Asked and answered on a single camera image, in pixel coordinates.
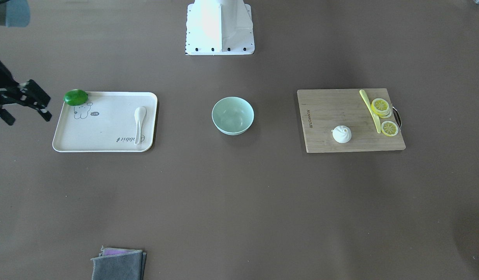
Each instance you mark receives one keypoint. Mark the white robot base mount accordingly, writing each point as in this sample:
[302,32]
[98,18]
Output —
[219,27]

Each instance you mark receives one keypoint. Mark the green lime fruit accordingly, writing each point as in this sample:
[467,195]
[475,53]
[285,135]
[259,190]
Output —
[75,97]

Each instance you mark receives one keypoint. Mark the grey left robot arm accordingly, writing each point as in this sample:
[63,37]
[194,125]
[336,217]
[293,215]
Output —
[14,13]

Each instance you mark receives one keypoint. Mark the light green bowl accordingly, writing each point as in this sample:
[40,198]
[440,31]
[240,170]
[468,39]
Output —
[232,115]

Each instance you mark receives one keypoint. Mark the white ceramic spoon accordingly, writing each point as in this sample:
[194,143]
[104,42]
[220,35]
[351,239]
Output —
[139,115]

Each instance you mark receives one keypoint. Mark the bamboo cutting board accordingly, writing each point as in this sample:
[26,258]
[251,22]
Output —
[321,111]

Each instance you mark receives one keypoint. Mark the yellow plastic knife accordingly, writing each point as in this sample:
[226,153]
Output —
[374,116]

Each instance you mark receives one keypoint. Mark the lower lemon slice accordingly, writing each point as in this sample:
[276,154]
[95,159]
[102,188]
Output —
[389,128]

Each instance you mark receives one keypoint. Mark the cream rabbit print tray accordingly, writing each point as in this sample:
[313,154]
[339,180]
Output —
[105,123]

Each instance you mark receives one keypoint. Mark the grey folded cloth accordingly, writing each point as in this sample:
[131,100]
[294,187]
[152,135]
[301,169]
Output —
[119,264]

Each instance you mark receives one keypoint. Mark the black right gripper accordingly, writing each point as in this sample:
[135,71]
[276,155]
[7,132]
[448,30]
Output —
[29,95]

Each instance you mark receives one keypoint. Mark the white steamed bun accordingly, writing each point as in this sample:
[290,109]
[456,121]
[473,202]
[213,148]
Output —
[342,134]

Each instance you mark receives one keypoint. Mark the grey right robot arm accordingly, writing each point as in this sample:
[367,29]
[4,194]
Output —
[6,78]

